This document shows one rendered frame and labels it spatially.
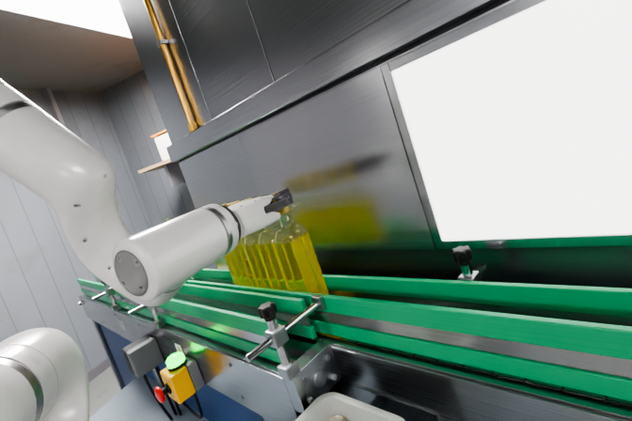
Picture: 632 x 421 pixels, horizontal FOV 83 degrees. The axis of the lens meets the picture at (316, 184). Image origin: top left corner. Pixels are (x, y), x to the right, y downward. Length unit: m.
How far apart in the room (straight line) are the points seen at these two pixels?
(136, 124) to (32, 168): 4.19
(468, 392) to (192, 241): 0.41
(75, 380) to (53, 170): 0.32
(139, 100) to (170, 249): 4.21
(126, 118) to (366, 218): 4.27
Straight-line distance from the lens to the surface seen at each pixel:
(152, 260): 0.47
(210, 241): 0.52
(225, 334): 0.84
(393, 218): 0.70
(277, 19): 0.86
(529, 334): 0.50
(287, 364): 0.64
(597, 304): 0.55
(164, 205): 4.66
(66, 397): 0.69
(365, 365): 0.66
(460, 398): 0.59
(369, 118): 0.67
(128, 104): 4.78
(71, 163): 0.53
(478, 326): 0.52
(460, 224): 0.65
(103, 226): 0.59
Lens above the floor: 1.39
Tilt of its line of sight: 6 degrees down
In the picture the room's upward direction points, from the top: 18 degrees counter-clockwise
